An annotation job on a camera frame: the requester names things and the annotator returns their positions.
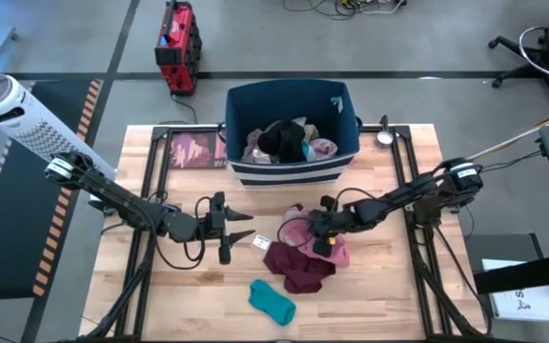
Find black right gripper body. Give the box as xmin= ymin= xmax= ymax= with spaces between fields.
xmin=307 ymin=194 xmax=355 ymax=259

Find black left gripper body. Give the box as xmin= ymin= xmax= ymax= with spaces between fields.
xmin=202 ymin=190 xmax=234 ymax=267

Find light pink garment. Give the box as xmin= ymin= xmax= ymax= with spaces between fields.
xmin=280 ymin=204 xmax=353 ymax=270

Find maroon garment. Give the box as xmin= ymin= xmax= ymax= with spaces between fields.
xmin=261 ymin=240 xmax=338 ymax=295

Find grey garment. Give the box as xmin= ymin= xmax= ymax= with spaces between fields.
xmin=240 ymin=127 xmax=272 ymax=165

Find pink knit garment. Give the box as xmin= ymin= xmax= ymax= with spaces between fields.
xmin=310 ymin=136 xmax=340 ymax=162

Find beige garment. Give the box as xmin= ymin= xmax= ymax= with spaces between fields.
xmin=293 ymin=116 xmax=322 ymax=143

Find white paper card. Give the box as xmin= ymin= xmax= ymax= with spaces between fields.
xmin=252 ymin=233 xmax=273 ymax=252

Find silver round-headed tool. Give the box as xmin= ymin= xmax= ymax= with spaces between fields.
xmin=375 ymin=113 xmax=397 ymax=147

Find navy white striped fabric basket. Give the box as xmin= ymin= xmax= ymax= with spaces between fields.
xmin=217 ymin=77 xmax=364 ymax=189

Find red toolbox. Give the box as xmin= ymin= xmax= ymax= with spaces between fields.
xmin=153 ymin=0 xmax=204 ymax=96

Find black orange-edged floor mat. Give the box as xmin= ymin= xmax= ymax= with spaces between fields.
xmin=0 ymin=79 xmax=104 ymax=301

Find black flat bar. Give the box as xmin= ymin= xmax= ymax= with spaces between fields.
xmin=473 ymin=249 xmax=549 ymax=296

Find long pale rod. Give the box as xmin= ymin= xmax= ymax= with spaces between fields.
xmin=464 ymin=108 xmax=549 ymax=163

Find white tower fan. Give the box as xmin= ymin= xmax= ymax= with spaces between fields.
xmin=0 ymin=71 xmax=117 ymax=202

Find white paper sheet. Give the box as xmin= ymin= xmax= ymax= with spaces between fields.
xmin=480 ymin=257 xmax=549 ymax=325

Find black office chair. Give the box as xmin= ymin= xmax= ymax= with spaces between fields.
xmin=487 ymin=0 xmax=549 ymax=109

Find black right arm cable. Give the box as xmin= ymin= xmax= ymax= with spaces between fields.
xmin=334 ymin=186 xmax=380 ymax=209

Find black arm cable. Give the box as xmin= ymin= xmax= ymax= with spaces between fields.
xmin=153 ymin=193 xmax=208 ymax=272
xmin=334 ymin=186 xmax=380 ymax=209

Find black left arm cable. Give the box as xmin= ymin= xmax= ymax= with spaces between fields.
xmin=153 ymin=193 xmax=208 ymax=272

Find black aluminium frame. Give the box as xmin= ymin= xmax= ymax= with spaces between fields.
xmin=77 ymin=124 xmax=496 ymax=343

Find black toolbox cable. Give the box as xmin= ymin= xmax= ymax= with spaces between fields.
xmin=170 ymin=93 xmax=200 ymax=126

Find floor cables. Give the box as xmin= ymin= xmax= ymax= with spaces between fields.
xmin=280 ymin=0 xmax=408 ymax=21

